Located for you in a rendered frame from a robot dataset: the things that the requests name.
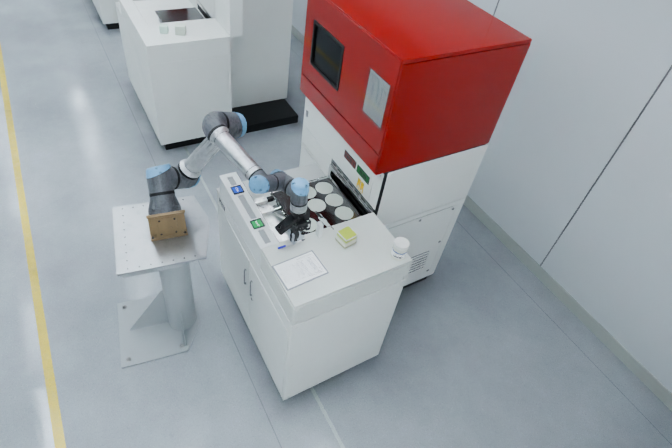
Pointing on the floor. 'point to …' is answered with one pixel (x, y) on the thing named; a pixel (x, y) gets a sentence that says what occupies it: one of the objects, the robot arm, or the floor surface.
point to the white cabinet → (315, 365)
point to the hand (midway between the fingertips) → (291, 242)
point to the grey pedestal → (159, 320)
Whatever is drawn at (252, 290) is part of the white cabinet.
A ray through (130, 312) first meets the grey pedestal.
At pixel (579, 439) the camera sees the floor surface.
